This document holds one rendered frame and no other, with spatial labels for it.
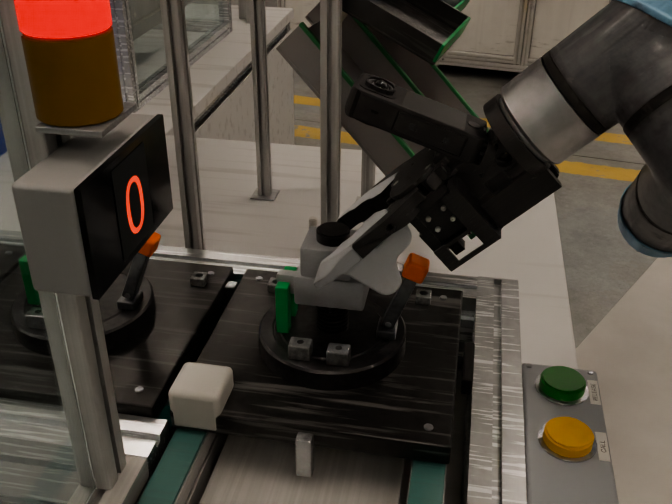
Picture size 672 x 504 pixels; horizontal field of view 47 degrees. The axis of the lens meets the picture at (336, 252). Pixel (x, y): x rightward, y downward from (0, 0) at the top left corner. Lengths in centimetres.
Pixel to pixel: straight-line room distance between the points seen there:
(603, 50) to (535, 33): 413
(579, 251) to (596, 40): 243
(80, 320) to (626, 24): 42
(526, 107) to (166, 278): 45
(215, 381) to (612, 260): 241
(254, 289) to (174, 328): 10
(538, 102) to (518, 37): 412
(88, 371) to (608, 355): 62
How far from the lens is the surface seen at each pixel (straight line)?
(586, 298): 273
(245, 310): 81
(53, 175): 46
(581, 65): 60
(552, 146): 61
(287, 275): 72
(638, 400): 93
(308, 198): 128
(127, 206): 49
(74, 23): 45
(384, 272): 65
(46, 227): 46
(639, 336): 103
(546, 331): 100
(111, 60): 47
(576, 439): 68
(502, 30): 474
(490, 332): 80
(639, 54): 59
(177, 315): 81
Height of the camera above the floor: 142
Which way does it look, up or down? 30 degrees down
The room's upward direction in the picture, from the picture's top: straight up
